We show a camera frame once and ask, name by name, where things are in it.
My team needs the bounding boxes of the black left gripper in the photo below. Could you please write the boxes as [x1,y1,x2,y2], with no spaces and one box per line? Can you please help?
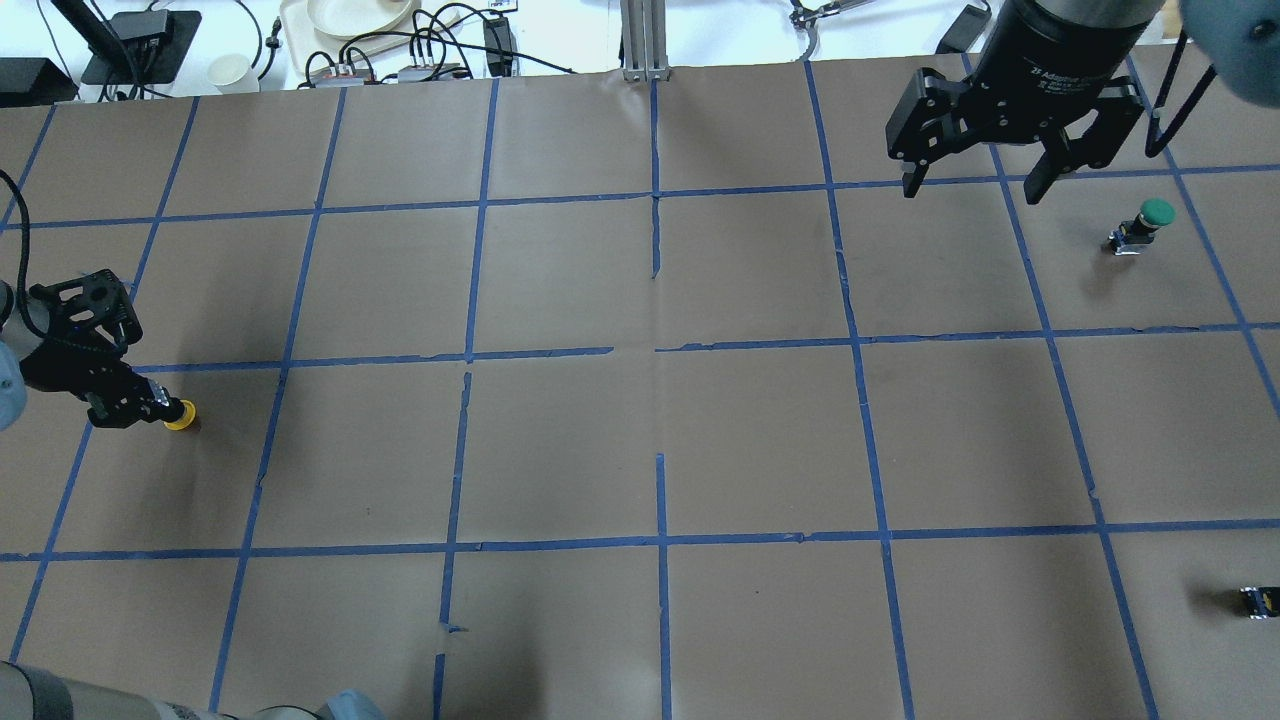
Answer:
[20,270,166,429]

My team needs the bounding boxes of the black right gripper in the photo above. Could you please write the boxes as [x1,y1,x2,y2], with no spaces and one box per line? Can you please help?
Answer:
[886,1,1161,205]

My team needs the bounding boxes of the yellow push button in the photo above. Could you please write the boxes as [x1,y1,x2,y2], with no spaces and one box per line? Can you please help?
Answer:
[152,397,198,432]

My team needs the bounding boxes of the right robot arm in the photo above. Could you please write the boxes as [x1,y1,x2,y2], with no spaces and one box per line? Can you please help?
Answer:
[884,1,1277,204]

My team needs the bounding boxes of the green push button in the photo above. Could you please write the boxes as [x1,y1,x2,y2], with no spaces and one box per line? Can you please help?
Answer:
[1101,199,1178,258]

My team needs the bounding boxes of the black power adapter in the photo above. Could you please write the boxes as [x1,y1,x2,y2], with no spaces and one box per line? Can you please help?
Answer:
[483,14,516,77]
[934,1,993,55]

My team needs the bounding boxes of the white paper cup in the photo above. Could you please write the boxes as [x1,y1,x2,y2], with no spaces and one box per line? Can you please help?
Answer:
[206,54,260,95]

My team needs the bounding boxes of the beige plate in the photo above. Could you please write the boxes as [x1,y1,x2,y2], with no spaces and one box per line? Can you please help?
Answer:
[303,0,419,40]

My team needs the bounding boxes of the black camera stand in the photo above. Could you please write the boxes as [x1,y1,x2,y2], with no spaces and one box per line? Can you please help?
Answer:
[52,1,204,87]

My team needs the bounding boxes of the aluminium frame post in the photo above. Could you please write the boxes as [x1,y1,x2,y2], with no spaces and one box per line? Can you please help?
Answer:
[620,0,671,83]

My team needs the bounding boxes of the small black switch block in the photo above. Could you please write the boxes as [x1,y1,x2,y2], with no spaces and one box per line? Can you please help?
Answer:
[1238,585,1280,620]

